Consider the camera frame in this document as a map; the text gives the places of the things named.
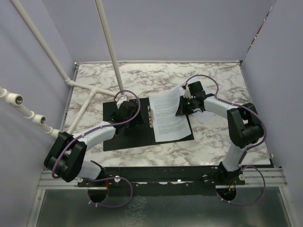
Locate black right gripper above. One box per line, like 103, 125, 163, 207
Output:
176, 96, 196, 117

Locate printed paper sheet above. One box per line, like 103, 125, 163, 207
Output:
149, 87, 191, 142

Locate white paper sheets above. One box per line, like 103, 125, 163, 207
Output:
169, 84, 215, 123

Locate white folder black inside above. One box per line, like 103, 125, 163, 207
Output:
103, 98, 194, 151

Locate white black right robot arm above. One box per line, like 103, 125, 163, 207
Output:
175, 81, 265, 185

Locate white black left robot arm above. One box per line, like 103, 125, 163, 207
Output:
44, 100, 143, 187

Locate metal folder clip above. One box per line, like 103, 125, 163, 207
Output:
147, 105, 153, 128

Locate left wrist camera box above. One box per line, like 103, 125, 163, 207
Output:
116, 96, 129, 109

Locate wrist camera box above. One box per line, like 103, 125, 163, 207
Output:
182, 83, 192, 99
116, 96, 129, 109

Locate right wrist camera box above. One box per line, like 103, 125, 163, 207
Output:
182, 83, 192, 99

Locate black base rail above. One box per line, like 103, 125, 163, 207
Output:
78, 166, 245, 196

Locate white pipe frame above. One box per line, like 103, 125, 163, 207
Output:
0, 0, 127, 144

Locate aluminium rail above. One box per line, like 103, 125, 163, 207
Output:
38, 168, 288, 190

